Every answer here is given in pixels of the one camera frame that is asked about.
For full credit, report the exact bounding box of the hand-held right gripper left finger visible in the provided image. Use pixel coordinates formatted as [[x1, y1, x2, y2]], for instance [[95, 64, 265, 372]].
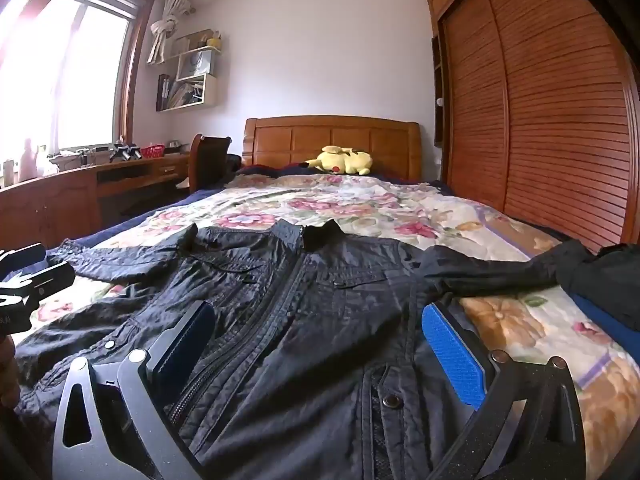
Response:
[[52, 300, 217, 480]]

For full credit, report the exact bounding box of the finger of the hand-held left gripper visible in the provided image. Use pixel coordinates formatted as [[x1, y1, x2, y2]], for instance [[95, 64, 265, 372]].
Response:
[[0, 243, 47, 281], [10, 262, 76, 306]]

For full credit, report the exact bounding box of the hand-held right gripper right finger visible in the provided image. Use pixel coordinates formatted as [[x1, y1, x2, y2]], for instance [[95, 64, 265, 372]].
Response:
[[421, 296, 586, 480]]

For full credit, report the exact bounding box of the black jacket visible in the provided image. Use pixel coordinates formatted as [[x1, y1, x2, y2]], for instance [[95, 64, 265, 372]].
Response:
[[15, 221, 571, 480]]

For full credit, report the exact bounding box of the wooden desk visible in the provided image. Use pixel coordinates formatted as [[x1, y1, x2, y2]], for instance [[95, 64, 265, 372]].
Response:
[[0, 152, 193, 251]]

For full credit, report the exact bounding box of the pale pink bottle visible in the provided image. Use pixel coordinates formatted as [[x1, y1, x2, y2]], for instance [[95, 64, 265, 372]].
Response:
[[19, 139, 39, 181]]

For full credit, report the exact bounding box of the black metal device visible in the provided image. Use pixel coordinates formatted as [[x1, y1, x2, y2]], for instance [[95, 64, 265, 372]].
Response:
[[109, 142, 142, 162]]

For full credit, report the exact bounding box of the blue cloth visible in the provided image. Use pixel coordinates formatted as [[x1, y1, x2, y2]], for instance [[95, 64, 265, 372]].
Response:
[[570, 292, 640, 363]]

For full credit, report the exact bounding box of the black garment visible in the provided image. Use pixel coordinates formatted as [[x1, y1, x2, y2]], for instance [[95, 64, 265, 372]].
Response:
[[555, 242, 640, 311]]

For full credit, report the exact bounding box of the floral plush blanket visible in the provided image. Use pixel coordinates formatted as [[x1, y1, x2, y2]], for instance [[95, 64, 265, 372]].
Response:
[[30, 175, 640, 480]]

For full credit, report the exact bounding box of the wooden chair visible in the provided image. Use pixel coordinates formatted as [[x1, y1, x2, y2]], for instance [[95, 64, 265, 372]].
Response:
[[189, 133, 233, 195]]

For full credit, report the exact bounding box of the window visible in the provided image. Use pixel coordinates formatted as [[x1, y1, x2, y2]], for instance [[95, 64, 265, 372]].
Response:
[[0, 0, 156, 161]]

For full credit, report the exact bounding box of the row of books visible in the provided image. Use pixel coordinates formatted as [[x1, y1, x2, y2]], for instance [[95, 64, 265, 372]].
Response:
[[157, 74, 177, 111]]

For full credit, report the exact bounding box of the yellow plush toy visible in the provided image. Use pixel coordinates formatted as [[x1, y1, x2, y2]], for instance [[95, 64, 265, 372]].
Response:
[[304, 145, 373, 177]]

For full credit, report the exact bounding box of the wooden bed headboard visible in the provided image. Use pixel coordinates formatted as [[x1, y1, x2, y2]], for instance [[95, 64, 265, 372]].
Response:
[[242, 116, 425, 183]]

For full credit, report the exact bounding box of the white paper bag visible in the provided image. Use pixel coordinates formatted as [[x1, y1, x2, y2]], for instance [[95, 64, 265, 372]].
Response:
[[177, 50, 214, 81]]

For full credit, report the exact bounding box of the wooden louvered wardrobe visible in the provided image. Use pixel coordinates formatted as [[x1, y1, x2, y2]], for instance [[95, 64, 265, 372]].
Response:
[[427, 0, 640, 256]]

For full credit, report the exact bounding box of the tied cream curtain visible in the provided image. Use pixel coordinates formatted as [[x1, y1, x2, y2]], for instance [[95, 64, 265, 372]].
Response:
[[147, 0, 193, 65]]

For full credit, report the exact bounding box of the white wall shelf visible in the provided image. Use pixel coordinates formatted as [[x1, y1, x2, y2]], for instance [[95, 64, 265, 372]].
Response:
[[147, 30, 223, 112]]

